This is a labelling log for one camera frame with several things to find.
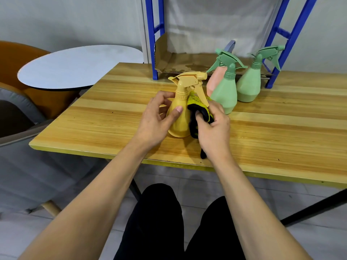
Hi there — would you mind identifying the green spray bottle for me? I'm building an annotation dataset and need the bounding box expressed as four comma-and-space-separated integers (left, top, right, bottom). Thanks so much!
206, 49, 248, 115
236, 45, 286, 103

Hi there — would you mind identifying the person's leg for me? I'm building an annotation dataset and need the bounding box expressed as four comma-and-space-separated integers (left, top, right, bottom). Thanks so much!
185, 196, 246, 260
113, 183, 185, 260

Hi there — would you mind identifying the person's left forearm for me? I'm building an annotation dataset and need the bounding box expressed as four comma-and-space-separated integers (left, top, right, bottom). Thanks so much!
19, 140, 151, 260

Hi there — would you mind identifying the pink spray bottle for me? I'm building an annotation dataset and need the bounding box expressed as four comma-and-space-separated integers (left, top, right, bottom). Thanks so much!
206, 40, 236, 97

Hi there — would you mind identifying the black metal table leg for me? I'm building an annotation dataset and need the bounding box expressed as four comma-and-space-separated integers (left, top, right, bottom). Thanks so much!
280, 188, 347, 227
129, 178, 142, 202

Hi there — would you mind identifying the person's left hand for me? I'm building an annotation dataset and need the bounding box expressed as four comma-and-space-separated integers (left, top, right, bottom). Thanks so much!
133, 91, 184, 152

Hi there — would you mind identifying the round white side table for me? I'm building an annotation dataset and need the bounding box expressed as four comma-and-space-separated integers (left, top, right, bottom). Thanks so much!
17, 44, 144, 91

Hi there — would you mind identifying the orange chair with grey shell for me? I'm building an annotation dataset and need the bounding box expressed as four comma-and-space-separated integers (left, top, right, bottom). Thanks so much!
0, 41, 81, 120

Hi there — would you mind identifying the yellow spray bottle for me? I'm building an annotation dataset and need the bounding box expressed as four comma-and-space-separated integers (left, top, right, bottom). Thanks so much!
166, 71, 210, 138

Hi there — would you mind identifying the person's right leg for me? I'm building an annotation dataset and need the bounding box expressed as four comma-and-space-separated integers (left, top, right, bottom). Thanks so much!
185, 196, 246, 260

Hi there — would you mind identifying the white cloth backdrop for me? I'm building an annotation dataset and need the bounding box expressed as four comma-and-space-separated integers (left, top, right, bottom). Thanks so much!
164, 0, 282, 57

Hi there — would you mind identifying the brown chair with grey shell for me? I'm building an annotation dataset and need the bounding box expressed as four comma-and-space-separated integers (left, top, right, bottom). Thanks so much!
0, 100, 109, 217

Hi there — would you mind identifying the stained brown cardboard sheet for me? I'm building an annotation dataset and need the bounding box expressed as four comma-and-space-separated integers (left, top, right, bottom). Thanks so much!
154, 34, 276, 77

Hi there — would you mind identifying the green and black cloth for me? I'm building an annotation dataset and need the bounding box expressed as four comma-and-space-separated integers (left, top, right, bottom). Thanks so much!
187, 91, 215, 160

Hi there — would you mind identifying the person's right hand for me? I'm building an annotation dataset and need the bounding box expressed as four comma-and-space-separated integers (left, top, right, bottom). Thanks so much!
195, 99, 236, 166

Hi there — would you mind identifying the person's right forearm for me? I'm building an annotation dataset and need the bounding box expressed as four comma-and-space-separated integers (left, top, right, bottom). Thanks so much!
213, 156, 312, 260

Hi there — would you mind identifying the person's left leg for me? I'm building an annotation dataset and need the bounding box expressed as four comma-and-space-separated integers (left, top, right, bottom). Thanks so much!
113, 183, 185, 260

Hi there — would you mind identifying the blue metal shelf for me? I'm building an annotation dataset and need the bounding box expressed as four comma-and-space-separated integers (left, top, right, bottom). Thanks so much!
145, 0, 319, 89

